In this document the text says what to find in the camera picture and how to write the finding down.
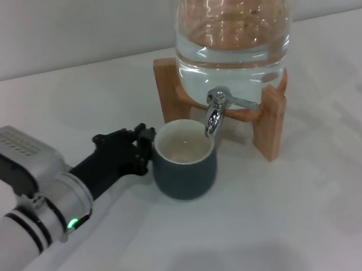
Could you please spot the clear glass water dispenser jar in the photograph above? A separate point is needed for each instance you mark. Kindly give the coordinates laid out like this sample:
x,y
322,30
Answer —
x,y
232,39

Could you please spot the black cup white inside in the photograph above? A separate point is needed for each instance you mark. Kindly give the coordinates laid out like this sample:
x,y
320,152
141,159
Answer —
x,y
185,180

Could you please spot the chrome faucet with lever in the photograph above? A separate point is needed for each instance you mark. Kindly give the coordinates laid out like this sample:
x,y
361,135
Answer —
x,y
213,117

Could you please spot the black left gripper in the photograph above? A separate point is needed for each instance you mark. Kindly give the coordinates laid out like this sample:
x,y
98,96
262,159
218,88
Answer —
x,y
106,162

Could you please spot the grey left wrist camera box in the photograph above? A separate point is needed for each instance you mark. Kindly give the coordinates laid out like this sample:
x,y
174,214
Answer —
x,y
14,149

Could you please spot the wooden dispenser stand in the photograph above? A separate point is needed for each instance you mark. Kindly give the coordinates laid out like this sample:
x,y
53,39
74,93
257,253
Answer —
x,y
170,91

